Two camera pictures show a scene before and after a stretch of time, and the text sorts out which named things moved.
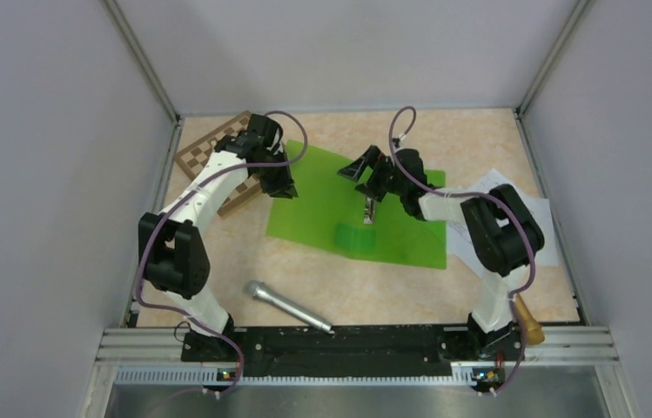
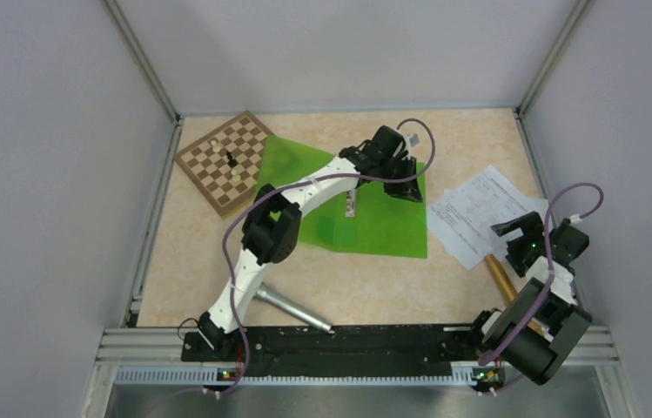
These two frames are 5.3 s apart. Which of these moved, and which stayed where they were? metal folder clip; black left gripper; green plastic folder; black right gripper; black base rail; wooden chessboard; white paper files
Moved: black left gripper; white paper files; green plastic folder; black right gripper; metal folder clip
Stayed: black base rail; wooden chessboard
